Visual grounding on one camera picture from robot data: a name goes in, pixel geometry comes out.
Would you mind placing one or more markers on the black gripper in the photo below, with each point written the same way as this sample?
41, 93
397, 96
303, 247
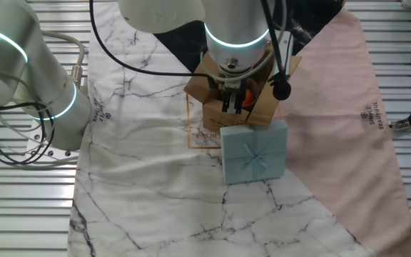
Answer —
232, 86

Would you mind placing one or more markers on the brown cardboard box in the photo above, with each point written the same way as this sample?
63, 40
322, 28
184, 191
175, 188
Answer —
212, 118

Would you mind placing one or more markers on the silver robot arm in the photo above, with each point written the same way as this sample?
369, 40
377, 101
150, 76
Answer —
234, 21

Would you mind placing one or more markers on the light blue gift box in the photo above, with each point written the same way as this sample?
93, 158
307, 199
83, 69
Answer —
253, 153

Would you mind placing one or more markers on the orange mini basketball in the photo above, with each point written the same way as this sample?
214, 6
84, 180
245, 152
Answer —
247, 97

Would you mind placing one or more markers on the marble pink black cloth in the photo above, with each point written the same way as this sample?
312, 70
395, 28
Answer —
155, 196

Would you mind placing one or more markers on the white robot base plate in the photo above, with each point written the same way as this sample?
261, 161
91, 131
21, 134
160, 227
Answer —
59, 154

